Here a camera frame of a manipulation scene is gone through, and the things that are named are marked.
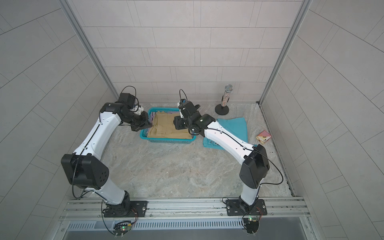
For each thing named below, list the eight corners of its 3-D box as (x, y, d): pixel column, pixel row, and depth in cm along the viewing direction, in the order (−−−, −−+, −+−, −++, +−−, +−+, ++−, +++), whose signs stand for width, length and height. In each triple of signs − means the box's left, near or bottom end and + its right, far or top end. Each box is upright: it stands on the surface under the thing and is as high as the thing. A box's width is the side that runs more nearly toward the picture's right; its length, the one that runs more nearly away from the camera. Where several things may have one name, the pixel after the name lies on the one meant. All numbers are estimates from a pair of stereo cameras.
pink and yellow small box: (263, 145, 96) (264, 143, 94) (255, 137, 99) (256, 136, 97) (271, 138, 99) (272, 136, 97) (262, 131, 102) (264, 129, 101)
